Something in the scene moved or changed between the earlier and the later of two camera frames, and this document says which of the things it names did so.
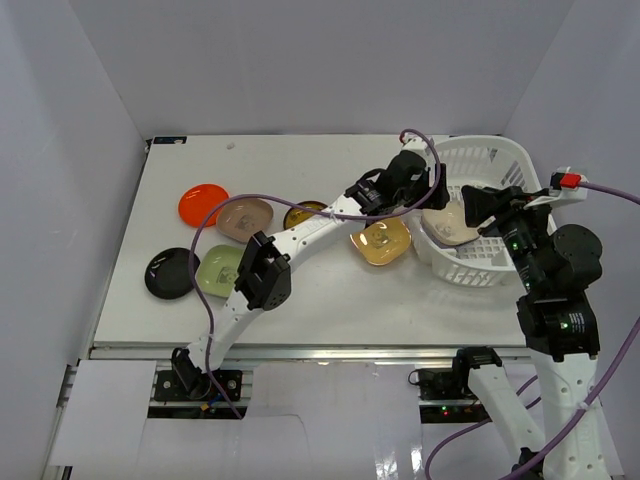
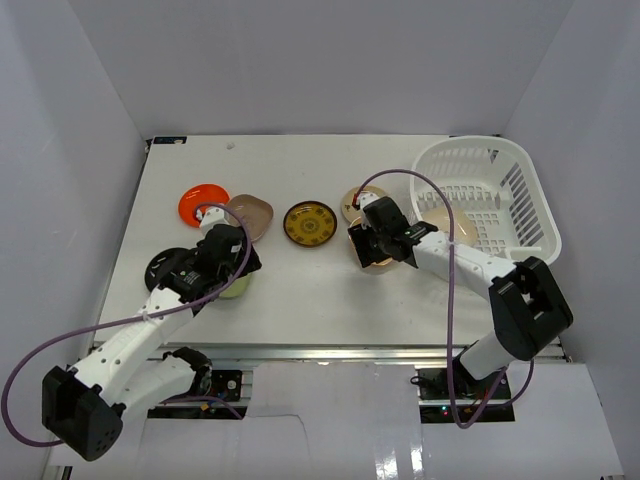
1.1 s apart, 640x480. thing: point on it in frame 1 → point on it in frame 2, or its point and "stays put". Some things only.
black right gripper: x=504 y=203 → x=360 y=239
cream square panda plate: x=448 y=225 stays put
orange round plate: x=198 y=201 stays put
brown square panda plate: x=242 y=218 stays put
